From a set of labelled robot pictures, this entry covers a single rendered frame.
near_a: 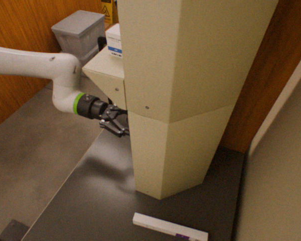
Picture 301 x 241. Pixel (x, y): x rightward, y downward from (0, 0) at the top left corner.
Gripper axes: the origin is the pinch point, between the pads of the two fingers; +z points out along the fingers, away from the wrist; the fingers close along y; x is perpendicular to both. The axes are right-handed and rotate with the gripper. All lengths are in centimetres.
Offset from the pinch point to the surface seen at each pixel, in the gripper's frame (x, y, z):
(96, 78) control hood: -29.0, -13.8, -5.5
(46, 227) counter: 26, -41, -22
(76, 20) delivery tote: 56, 167, -168
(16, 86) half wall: 97, 70, -192
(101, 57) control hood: -30.8, -8.3, -7.3
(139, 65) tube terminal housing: -35.6, -13.8, 5.9
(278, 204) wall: -4.4, -14.2, 45.4
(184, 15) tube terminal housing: -46, -13, 14
